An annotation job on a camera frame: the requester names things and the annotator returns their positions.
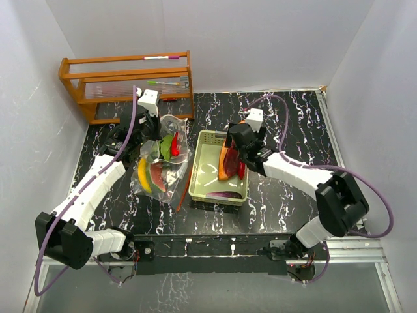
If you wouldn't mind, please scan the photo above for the yellow toy banana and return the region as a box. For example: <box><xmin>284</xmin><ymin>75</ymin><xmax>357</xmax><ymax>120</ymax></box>
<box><xmin>137</xmin><ymin>158</ymin><xmax>152</xmax><ymax>194</ymax></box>

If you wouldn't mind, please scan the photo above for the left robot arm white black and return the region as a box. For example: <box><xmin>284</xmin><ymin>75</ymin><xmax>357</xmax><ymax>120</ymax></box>
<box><xmin>35</xmin><ymin>104</ymin><xmax>160</xmax><ymax>269</ymax></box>

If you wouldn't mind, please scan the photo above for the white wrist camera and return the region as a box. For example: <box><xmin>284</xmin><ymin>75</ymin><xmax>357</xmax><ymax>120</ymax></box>
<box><xmin>136</xmin><ymin>87</ymin><xmax>159</xmax><ymax>117</ymax></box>
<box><xmin>245</xmin><ymin>108</ymin><xmax>263</xmax><ymax>132</ymax></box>

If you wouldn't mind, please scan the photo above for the green marker pen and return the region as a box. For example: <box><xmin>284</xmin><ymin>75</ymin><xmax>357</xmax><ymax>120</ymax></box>
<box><xmin>147</xmin><ymin>80</ymin><xmax>180</xmax><ymax>86</ymax></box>

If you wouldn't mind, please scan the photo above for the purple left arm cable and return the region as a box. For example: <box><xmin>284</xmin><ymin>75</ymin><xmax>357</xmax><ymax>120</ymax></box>
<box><xmin>33</xmin><ymin>85</ymin><xmax>139</xmax><ymax>297</ymax></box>

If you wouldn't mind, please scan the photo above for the wooden shelf rack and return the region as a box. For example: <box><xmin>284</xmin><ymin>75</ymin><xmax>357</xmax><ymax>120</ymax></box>
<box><xmin>58</xmin><ymin>50</ymin><xmax>195</xmax><ymax>125</ymax></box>

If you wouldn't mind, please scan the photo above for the pink white marker pen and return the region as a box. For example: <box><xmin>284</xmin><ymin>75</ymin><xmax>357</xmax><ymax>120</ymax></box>
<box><xmin>143</xmin><ymin>55</ymin><xmax>180</xmax><ymax>61</ymax></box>

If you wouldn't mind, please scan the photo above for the purple toy eggplant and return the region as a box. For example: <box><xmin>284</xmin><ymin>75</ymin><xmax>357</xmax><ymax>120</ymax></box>
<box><xmin>206</xmin><ymin>191</ymin><xmax>243</xmax><ymax>199</ymax></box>

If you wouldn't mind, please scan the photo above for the green toy leaf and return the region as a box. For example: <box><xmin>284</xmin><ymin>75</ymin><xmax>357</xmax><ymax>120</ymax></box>
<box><xmin>159</xmin><ymin>134</ymin><xmax>174</xmax><ymax>161</ymax></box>

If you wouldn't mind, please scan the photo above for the clear bag of white discs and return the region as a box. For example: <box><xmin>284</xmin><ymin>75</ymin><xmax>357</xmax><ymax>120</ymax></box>
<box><xmin>139</xmin><ymin>115</ymin><xmax>191</xmax><ymax>165</ymax></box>

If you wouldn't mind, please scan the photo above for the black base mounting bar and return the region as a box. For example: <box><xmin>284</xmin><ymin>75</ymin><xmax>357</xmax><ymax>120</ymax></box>
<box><xmin>99</xmin><ymin>234</ymin><xmax>330</xmax><ymax>280</ymax></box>

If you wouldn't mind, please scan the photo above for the red toy chili pepper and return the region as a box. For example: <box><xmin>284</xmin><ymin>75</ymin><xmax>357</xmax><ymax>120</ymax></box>
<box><xmin>170</xmin><ymin>132</ymin><xmax>179</xmax><ymax>157</ymax></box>
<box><xmin>238</xmin><ymin>161</ymin><xmax>246</xmax><ymax>180</ymax></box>

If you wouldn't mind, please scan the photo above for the pale green perforated basket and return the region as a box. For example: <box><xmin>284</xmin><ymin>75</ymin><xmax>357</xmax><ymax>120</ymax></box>
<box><xmin>188</xmin><ymin>130</ymin><xmax>248</xmax><ymax>207</ymax></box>

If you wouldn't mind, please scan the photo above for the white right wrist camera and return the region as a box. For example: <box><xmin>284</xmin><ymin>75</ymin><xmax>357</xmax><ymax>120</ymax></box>
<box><xmin>245</xmin><ymin>108</ymin><xmax>263</xmax><ymax>132</ymax></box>

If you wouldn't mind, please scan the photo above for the dark red toy sweet potato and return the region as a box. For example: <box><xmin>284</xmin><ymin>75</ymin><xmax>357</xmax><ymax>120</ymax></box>
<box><xmin>223</xmin><ymin>148</ymin><xmax>240</xmax><ymax>179</ymax></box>

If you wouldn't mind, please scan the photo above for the red watermelon slice toy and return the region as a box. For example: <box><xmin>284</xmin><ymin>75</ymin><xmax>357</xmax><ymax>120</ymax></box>
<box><xmin>147</xmin><ymin>162</ymin><xmax>166</xmax><ymax>193</ymax></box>

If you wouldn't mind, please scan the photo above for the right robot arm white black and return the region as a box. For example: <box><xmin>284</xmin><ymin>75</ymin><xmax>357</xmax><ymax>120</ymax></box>
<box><xmin>225</xmin><ymin>122</ymin><xmax>369</xmax><ymax>259</ymax></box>

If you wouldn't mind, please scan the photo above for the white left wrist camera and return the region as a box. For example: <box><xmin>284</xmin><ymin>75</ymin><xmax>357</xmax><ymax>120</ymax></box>
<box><xmin>136</xmin><ymin>87</ymin><xmax>159</xmax><ymax>117</ymax></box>

